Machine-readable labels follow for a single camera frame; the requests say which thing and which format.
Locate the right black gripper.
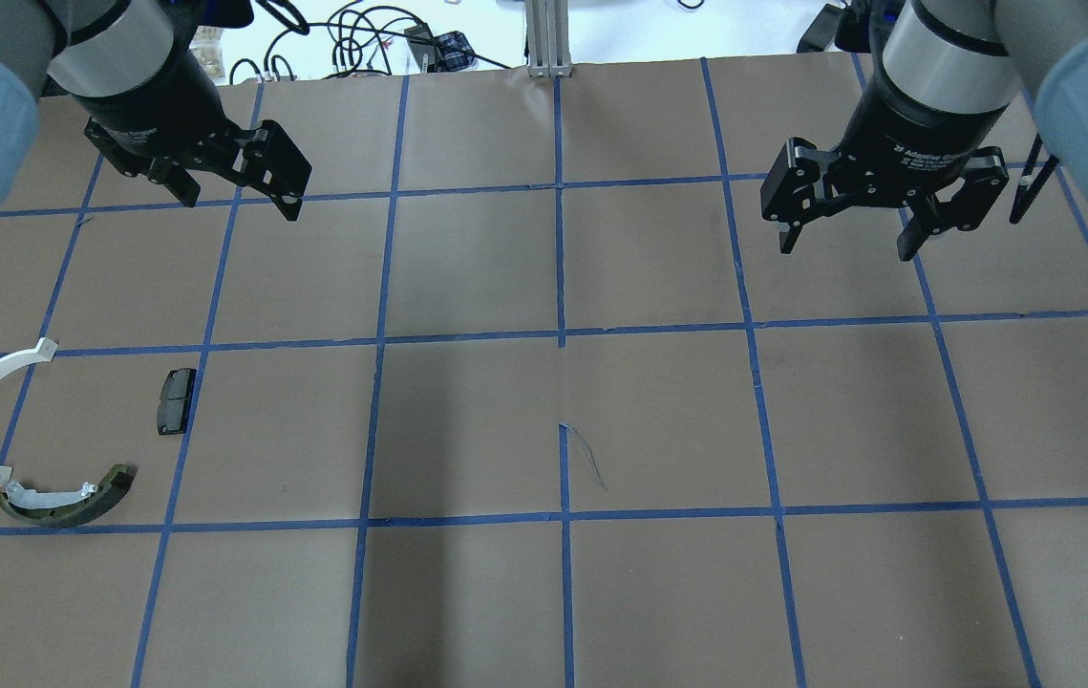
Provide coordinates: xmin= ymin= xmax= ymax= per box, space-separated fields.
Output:
xmin=761 ymin=73 xmax=1007 ymax=262

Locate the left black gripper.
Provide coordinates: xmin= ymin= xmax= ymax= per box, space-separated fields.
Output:
xmin=82 ymin=52 xmax=312 ymax=222

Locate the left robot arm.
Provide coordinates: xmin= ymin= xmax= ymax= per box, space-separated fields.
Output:
xmin=0 ymin=1 xmax=312 ymax=222

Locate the black brake pad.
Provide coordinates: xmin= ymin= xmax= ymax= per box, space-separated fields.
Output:
xmin=156 ymin=369 xmax=198 ymax=437

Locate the olive brake shoe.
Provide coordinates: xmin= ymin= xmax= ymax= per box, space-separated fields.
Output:
xmin=0 ymin=464 xmax=137 ymax=528

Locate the black cable bundle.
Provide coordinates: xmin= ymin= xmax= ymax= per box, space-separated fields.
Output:
xmin=228 ymin=0 xmax=516 ymax=85

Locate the aluminium frame post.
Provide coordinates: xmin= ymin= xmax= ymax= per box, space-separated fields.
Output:
xmin=524 ymin=0 xmax=573 ymax=78

